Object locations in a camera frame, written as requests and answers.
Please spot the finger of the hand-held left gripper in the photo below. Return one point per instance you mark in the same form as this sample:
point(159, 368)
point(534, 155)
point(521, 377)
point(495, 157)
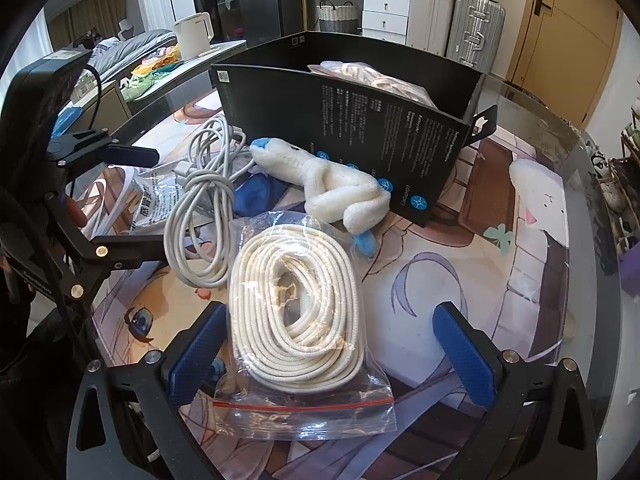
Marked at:
point(135, 255)
point(130, 155)

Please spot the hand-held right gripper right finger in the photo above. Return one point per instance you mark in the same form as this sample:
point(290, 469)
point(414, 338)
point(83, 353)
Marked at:
point(465, 355)

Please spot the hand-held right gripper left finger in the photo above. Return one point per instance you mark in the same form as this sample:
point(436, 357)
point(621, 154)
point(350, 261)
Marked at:
point(195, 355)

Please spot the white medicine packet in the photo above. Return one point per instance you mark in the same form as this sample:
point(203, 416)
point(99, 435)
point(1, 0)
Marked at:
point(150, 200)

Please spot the white plush toy blue tips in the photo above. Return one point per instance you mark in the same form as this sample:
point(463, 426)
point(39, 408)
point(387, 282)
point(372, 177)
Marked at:
point(340, 195)

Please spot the black cardboard box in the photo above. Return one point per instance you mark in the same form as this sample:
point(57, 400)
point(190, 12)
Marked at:
point(380, 145)

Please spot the person's left hand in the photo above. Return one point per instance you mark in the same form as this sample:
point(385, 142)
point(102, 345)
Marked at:
point(76, 214)

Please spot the colourful snack packets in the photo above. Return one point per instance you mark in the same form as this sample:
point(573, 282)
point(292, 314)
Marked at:
point(150, 72)

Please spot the printed table mat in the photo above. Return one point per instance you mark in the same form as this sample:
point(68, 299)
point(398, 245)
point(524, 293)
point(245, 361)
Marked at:
point(450, 270)

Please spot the brown curtain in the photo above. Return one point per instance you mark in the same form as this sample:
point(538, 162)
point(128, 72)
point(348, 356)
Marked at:
point(100, 15)

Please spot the bed with grey bedding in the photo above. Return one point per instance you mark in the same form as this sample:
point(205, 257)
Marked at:
point(135, 42)

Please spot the grey side table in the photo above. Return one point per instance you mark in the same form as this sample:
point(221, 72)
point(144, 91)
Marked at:
point(215, 53)

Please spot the white electric kettle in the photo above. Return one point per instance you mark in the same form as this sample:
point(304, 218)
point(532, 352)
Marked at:
point(192, 35)

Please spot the glass door cabinet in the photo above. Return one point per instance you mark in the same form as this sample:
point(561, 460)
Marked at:
point(225, 0)

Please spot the purple bag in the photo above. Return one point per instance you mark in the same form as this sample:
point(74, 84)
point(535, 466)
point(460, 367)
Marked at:
point(632, 270)

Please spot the black refrigerator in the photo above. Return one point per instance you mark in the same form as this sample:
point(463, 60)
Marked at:
point(260, 5)

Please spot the wooden shoe rack with shoes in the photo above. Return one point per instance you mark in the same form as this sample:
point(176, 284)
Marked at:
point(616, 192)

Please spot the woven laundry basket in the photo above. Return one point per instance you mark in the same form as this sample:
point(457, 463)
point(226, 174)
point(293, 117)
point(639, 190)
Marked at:
point(340, 22)

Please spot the white dresser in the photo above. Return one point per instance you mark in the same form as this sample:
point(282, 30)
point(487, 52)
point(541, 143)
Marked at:
point(385, 7)

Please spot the silver suitcase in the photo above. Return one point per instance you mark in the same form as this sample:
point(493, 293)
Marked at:
point(475, 30)

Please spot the white suitcase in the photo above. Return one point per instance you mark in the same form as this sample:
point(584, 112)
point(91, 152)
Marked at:
point(430, 15)

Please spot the wooden door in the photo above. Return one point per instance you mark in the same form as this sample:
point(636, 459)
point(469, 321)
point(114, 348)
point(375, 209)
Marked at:
point(570, 35)

